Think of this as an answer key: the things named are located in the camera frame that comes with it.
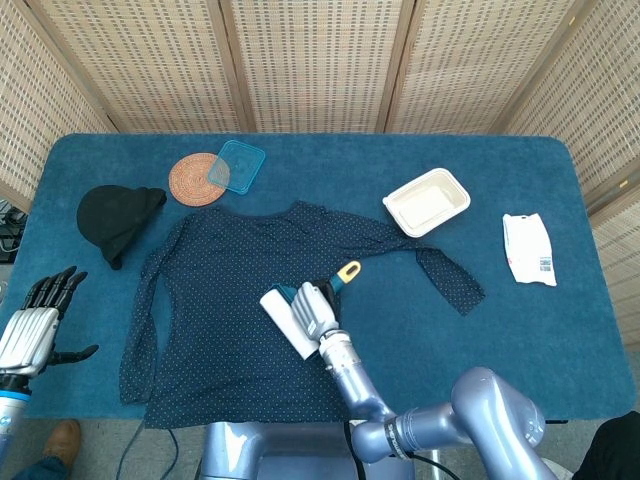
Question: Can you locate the teal fuzzy table cover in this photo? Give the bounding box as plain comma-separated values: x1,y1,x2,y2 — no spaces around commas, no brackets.
10,132,632,421

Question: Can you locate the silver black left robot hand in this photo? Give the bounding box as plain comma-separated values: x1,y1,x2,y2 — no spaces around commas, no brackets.
0,265,100,379

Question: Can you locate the dark floor cable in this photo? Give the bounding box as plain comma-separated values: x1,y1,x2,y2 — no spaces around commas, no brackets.
115,422,180,480

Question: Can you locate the brown leather shoe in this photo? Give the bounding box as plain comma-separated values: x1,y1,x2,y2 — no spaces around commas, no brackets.
42,419,82,466

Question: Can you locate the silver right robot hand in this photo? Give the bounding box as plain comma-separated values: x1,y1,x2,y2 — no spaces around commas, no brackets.
289,279,346,344

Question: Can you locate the white plastic packet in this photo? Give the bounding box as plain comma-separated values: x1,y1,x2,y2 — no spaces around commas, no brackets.
501,212,558,288

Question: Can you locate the cream plastic food container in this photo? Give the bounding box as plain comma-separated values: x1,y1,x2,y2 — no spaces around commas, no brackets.
382,167,472,238

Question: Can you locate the transparent blue plastic lid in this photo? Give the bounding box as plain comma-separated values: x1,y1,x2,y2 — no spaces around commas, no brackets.
206,139,267,196

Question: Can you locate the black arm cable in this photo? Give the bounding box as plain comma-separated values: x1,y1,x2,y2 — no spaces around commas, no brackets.
342,421,454,480

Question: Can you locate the navy polka dot shirt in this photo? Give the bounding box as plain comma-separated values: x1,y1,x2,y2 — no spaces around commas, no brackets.
118,200,487,430

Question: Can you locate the cable bundle beside table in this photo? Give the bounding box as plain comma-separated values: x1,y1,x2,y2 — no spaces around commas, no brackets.
0,199,26,264

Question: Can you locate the round woven rattan coaster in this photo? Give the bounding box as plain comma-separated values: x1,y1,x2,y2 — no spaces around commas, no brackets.
168,154,231,207

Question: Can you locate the woven bamboo folding screen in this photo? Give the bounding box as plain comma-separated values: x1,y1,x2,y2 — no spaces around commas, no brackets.
0,0,640,354

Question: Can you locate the lavender robot torso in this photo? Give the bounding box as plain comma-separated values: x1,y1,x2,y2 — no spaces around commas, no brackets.
197,419,416,480

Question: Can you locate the black beanie hat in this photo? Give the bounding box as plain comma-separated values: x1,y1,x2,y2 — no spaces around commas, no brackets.
76,184,168,271

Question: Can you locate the blue jeans leg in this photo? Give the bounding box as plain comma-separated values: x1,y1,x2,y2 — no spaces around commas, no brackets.
12,455,69,480

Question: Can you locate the teal lint roller yellow tip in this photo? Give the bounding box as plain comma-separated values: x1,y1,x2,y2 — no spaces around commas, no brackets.
259,260,362,360

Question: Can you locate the black garment of bystander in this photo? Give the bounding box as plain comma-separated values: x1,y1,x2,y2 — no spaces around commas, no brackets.
572,412,640,480

